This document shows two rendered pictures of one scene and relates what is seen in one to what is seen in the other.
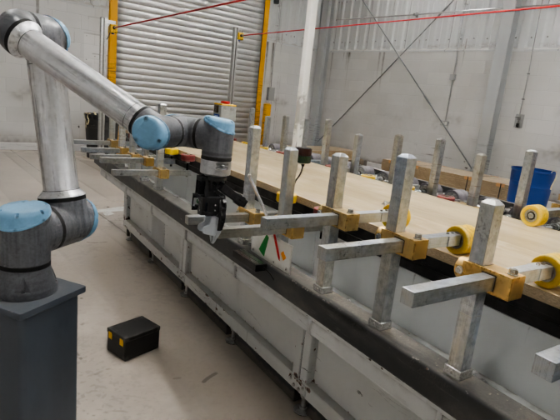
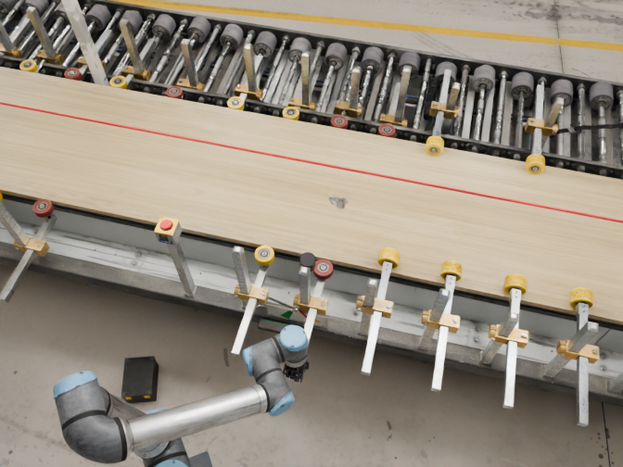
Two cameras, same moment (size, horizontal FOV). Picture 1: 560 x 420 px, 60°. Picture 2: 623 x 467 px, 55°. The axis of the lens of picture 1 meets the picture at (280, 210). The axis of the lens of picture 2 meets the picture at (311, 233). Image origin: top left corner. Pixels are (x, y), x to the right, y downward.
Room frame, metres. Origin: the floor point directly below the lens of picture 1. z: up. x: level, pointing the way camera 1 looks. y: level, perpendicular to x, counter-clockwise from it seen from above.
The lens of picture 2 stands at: (0.81, 0.67, 2.99)
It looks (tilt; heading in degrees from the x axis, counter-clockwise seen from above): 57 degrees down; 318
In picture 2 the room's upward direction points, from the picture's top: straight up
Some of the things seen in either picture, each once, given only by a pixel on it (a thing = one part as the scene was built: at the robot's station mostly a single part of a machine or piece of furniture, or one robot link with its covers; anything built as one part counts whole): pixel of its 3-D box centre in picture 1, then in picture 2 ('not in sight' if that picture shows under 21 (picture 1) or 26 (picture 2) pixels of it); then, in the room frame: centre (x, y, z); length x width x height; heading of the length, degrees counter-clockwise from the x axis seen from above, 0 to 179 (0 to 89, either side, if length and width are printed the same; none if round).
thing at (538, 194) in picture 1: (529, 194); not in sight; (6.40, -3.27, 0.36); 0.59 x 0.57 x 0.73; 130
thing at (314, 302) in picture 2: (287, 226); (311, 303); (1.60, -0.03, 0.85); 0.14 x 0.06 x 0.05; 34
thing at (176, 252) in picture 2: not in sight; (181, 266); (2.04, 0.27, 0.93); 0.05 x 0.05 x 0.45; 34
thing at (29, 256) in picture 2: (152, 172); (29, 256); (2.59, 0.71, 0.80); 0.44 x 0.03 x 0.04; 124
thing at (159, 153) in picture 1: (160, 147); (13, 228); (2.65, 0.69, 0.93); 0.04 x 0.04 x 0.48; 34
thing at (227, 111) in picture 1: (224, 112); (168, 231); (2.04, 0.27, 1.18); 0.07 x 0.07 x 0.08; 34
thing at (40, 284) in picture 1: (24, 274); not in sight; (1.41, 0.77, 0.65); 0.19 x 0.19 x 0.10
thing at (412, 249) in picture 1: (400, 242); (439, 321); (1.19, -0.31, 0.95); 0.14 x 0.06 x 0.05; 34
